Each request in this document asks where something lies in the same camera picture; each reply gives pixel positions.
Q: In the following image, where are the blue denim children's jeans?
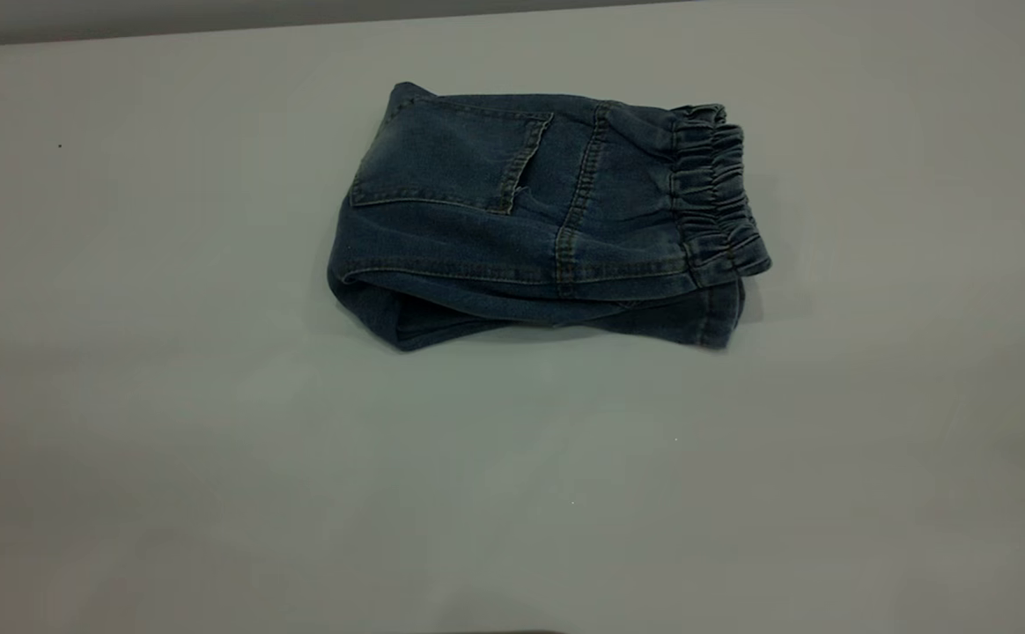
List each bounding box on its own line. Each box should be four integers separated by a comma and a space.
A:
327, 81, 773, 353

